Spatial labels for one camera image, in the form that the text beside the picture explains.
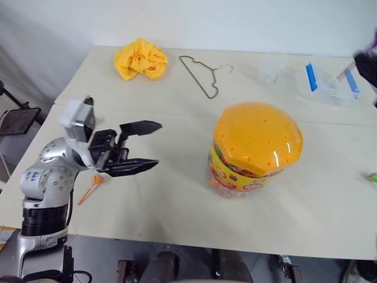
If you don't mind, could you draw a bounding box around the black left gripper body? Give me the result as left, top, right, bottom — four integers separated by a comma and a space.
87, 128, 130, 173

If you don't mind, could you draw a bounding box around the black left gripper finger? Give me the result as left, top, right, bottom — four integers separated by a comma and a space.
106, 159, 160, 178
118, 120, 163, 148

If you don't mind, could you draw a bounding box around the clear jar with colourful label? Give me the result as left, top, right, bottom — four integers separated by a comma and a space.
207, 141, 286, 201

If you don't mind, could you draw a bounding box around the orange perforated jar lid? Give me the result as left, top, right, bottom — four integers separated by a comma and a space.
212, 101, 305, 178

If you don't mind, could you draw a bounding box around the orange lollipop with orange stick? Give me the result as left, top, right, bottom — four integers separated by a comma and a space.
77, 174, 105, 206

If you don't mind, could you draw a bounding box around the crumpled yellow cloth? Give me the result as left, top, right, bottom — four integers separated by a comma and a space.
113, 38, 170, 82

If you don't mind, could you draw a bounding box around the black tray on stand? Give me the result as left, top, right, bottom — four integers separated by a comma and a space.
0, 80, 45, 137

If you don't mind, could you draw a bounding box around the dark rounded grey shape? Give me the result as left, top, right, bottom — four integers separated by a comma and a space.
146, 249, 254, 283

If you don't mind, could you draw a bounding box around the small clear plastic cup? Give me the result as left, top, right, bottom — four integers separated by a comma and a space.
237, 62, 279, 85

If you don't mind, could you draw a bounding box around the clear box with blue latches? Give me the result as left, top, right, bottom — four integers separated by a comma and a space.
283, 54, 365, 107

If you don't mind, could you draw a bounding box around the black object with purple trim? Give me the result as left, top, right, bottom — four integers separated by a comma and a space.
352, 29, 377, 107

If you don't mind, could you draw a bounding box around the grey and white shoe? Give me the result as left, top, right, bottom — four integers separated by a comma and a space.
340, 259, 377, 283

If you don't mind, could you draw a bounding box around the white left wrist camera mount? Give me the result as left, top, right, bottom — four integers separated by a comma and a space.
58, 98, 98, 172

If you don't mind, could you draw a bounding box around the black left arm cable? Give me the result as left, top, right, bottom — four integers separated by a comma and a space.
62, 176, 92, 283

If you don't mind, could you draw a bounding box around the olive green wire hanger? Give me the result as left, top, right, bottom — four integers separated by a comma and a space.
178, 55, 235, 100

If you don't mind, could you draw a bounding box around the black metal bracket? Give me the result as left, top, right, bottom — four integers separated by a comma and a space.
276, 254, 302, 283
117, 258, 138, 283

